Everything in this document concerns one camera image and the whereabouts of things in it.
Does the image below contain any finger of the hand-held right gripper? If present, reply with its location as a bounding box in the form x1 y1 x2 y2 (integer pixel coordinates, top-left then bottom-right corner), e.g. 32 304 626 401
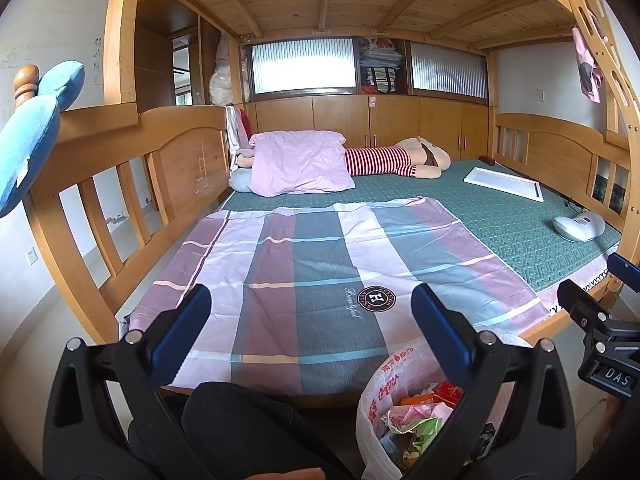
556 279 640 348
606 252 640 292

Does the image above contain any white red-printed plastic bag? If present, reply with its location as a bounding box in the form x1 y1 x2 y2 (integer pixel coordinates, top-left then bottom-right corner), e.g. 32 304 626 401
355 336 532 480

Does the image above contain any striped beige plush toy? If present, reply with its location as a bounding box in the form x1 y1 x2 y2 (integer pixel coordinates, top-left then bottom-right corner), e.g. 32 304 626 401
236 136 452 180

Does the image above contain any person's left hand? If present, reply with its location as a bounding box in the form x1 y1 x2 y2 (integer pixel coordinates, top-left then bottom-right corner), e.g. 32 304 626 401
234 467 326 480

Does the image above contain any person's black trouser leg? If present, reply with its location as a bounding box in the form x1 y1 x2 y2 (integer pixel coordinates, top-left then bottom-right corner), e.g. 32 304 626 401
127 381 352 480

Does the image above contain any pink pillow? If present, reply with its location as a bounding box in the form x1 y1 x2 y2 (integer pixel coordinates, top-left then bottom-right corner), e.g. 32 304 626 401
248 130 356 197

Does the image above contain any pink hanging garment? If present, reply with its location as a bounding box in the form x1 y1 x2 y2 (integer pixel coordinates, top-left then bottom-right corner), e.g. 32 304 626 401
572 26 606 104

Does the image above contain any green snack wrapper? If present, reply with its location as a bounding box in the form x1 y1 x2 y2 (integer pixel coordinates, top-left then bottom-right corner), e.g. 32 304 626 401
397 417 446 456

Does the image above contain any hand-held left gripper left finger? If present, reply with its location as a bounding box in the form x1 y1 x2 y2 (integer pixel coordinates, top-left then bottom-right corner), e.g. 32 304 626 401
42 283 217 480

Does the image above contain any red snack wrapper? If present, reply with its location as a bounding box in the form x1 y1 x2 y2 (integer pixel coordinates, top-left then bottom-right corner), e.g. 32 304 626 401
433 381 466 406

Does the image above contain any stack of folded bags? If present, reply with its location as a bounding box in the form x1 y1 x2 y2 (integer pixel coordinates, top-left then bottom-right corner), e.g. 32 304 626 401
359 37 404 69

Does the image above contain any blue plush whale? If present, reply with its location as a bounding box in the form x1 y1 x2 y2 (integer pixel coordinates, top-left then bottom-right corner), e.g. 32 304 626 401
0 60 86 219

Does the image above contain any wooden wardrobe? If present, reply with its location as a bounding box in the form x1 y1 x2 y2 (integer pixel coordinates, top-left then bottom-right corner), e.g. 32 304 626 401
134 0 224 109

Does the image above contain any plaid pink grey blanket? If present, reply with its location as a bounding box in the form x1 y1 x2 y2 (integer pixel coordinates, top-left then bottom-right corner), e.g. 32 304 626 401
122 196 551 397

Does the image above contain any white framed board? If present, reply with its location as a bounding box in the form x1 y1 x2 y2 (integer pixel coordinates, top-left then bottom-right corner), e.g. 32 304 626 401
463 167 543 204

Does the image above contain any light blue pillow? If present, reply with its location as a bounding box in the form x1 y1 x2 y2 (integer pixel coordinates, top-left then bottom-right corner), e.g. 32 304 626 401
229 167 256 194

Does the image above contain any wooden cabinet row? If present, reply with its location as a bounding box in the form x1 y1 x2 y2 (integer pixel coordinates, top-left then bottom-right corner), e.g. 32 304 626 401
244 94 489 164

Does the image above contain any green patterned bed mat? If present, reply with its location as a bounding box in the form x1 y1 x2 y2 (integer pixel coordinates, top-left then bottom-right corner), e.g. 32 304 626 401
220 157 624 297

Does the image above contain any white hanging garment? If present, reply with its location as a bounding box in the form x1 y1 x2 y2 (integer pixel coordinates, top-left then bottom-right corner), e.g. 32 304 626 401
223 104 246 171

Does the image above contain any striped tote bag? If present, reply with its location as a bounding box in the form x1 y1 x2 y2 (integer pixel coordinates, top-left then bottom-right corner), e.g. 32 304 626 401
367 67 399 94

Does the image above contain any ribbed glass sliding panel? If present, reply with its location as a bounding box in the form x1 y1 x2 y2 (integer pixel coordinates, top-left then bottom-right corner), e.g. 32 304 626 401
409 40 489 101
247 39 354 96

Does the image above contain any person's right hand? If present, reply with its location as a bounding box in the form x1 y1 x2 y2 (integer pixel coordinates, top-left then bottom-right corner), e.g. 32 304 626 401
602 395 636 441

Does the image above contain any white handheld vacuum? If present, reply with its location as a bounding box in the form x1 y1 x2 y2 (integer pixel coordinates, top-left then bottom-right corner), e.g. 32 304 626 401
552 211 606 243

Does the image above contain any white wrapped bedding bundle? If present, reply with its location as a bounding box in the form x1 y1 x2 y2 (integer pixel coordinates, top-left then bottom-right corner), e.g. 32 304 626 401
208 34 239 107

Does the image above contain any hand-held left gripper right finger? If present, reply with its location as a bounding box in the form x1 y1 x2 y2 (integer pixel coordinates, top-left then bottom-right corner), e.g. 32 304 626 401
404 282 579 480

